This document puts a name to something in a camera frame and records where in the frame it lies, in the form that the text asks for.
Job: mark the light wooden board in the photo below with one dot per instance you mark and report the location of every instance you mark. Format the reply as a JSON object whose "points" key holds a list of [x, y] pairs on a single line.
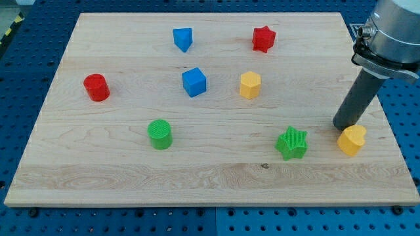
{"points": [[83, 153]]}

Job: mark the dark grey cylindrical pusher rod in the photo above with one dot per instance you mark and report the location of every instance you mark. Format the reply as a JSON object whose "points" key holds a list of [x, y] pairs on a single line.
{"points": [[359, 97]]}

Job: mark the red cylinder block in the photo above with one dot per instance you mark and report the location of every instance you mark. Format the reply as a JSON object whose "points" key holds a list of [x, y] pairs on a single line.
{"points": [[96, 87]]}

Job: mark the yellow hexagon block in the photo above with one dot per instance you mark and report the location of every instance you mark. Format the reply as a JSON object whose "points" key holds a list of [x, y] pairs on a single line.
{"points": [[250, 85]]}

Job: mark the yellow heart block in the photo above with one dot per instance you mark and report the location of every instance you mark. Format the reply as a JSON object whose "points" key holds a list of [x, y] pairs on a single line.
{"points": [[352, 140]]}

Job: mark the green star block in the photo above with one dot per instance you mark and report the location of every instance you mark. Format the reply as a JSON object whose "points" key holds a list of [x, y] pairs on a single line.
{"points": [[292, 143]]}

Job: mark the blue triangle block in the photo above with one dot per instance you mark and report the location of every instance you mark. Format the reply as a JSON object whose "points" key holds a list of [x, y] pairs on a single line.
{"points": [[183, 38]]}

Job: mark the red star block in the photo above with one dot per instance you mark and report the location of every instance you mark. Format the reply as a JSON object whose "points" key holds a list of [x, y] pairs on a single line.
{"points": [[263, 39]]}

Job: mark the blue cube block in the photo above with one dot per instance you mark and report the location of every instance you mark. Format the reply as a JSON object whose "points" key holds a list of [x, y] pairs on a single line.
{"points": [[194, 82]]}

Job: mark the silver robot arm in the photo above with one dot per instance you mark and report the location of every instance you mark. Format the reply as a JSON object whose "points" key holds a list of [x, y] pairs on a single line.
{"points": [[386, 47]]}

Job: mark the green cylinder block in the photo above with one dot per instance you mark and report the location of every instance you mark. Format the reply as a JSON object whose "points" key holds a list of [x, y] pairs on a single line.
{"points": [[159, 133]]}

